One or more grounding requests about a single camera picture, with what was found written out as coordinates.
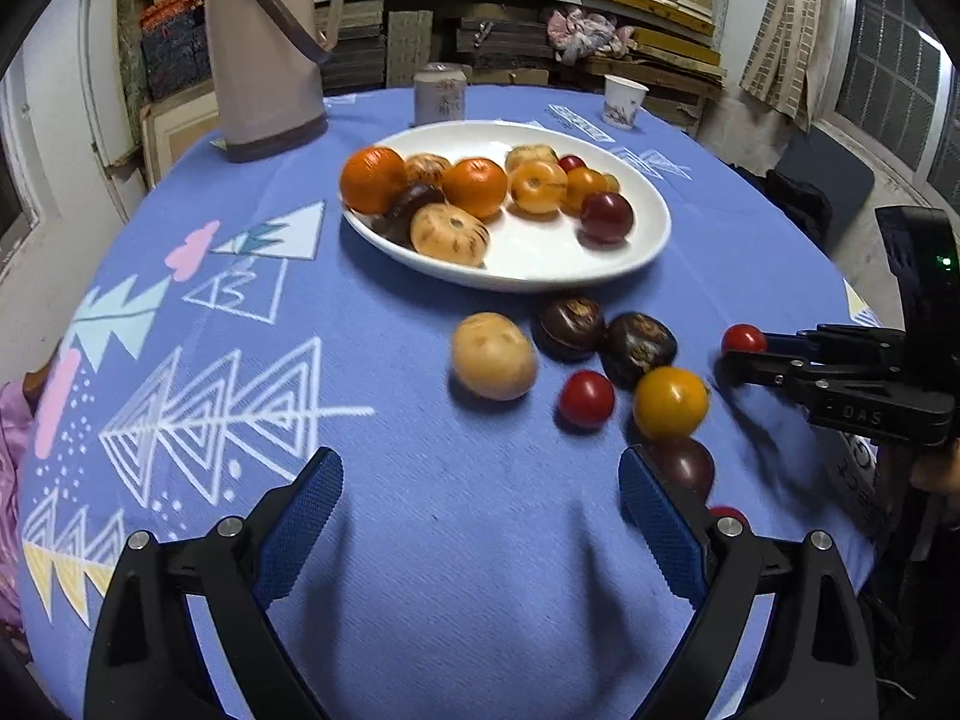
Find dark red round fruit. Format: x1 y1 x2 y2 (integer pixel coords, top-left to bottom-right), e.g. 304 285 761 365
649 436 716 503
601 313 680 389
580 192 635 244

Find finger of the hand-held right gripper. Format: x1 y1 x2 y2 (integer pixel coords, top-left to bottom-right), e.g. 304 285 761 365
721 351 826 410
765 324 905 361

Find white drink can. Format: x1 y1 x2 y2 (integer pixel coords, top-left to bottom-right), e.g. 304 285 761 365
412 62 470 127

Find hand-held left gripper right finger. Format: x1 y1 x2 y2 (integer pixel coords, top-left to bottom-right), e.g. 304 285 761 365
617 446 880 720

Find person's right hand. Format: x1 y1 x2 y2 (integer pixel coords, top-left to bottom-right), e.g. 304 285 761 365
907 439 960 496

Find brick patterned curtain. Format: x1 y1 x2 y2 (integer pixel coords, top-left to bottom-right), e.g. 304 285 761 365
739 0 848 132

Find white board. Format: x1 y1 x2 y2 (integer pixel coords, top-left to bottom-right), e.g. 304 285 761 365
75 0 147 181

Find tan round fruit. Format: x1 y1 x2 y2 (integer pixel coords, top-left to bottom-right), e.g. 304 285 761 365
410 203 491 267
405 154 452 185
451 313 539 401
505 145 560 173

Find spotted orange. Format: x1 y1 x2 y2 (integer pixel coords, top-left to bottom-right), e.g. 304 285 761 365
509 160 569 216

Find white paper cup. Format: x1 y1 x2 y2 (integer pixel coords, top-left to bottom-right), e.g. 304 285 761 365
602 76 648 130

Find black chair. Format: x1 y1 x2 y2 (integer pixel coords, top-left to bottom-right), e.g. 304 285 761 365
765 124 877 248

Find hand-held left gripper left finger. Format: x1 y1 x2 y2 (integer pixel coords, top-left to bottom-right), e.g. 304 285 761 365
82 446 346 720

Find white round plate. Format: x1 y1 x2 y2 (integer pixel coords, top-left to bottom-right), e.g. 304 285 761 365
341 120 672 293

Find sliding glass window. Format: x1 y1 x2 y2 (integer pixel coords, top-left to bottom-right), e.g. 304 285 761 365
0 67 42 271

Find barred glass window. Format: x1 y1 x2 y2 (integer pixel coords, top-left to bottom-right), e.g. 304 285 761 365
814 0 960 218

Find dark brown round fruit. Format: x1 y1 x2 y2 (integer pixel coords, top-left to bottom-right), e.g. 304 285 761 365
533 296 607 362
375 182 447 248

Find stacks of flat boxes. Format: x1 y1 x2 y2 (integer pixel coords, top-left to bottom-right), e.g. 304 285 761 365
116 0 728 136

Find picture frame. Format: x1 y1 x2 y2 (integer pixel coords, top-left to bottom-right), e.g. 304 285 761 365
139 82 222 188

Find purple cloth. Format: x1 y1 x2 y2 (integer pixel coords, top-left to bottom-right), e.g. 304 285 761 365
0 379 35 661

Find pink crumpled cloth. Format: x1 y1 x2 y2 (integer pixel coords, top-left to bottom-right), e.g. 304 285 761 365
546 6 637 65

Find large orange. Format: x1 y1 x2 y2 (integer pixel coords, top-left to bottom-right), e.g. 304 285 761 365
340 146 408 215

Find blue printed tablecloth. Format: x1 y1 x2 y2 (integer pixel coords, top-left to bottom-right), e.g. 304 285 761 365
19 82 893 720

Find beige thermos jug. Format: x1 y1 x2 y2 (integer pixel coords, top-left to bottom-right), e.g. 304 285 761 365
204 0 350 164

